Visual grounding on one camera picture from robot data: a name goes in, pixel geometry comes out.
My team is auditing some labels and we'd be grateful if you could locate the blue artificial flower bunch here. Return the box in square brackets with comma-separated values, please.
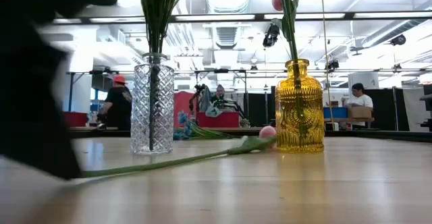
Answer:
[173, 111, 239, 141]

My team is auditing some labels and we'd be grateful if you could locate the peach artificial tulip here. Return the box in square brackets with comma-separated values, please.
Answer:
[275, 0, 301, 61]

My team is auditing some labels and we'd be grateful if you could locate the light pink artificial tulip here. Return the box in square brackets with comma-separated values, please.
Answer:
[80, 125, 278, 179]

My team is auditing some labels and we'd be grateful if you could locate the amber glass vase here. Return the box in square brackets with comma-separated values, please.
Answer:
[274, 58, 325, 155]

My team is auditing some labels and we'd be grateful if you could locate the clear cut-glass vase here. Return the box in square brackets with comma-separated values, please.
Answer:
[130, 52, 176, 156]

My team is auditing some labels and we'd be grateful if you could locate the red plastic bin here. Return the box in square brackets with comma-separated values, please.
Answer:
[62, 111, 90, 128]
[197, 111, 241, 129]

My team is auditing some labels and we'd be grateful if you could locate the person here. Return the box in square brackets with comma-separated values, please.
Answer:
[209, 84, 234, 117]
[340, 82, 375, 130]
[97, 74, 133, 132]

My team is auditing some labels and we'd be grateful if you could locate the orange-red panel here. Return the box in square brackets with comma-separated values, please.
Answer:
[173, 90, 200, 129]

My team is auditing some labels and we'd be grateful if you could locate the black partition panel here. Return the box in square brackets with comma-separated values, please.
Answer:
[245, 92, 277, 128]
[364, 88, 411, 132]

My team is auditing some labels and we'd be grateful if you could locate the blue plastic bin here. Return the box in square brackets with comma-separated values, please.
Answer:
[323, 106, 349, 119]

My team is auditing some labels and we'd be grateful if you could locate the wood background workbench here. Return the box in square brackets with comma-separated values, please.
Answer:
[323, 117, 376, 131]

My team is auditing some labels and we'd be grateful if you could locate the brown cardboard box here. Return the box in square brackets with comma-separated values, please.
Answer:
[347, 106, 373, 119]

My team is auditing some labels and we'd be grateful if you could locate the black ceiling spotlight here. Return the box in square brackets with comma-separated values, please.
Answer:
[390, 34, 408, 47]

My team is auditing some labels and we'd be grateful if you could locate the black equipment stand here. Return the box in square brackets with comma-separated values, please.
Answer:
[418, 84, 432, 133]

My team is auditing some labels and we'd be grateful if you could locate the silver ventilation duct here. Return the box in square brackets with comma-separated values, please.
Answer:
[205, 0, 252, 60]

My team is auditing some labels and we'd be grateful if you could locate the black overhead camera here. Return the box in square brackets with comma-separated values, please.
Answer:
[262, 22, 281, 49]

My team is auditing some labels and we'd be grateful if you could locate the black aluminium table frame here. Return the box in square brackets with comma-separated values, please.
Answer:
[53, 10, 432, 143]

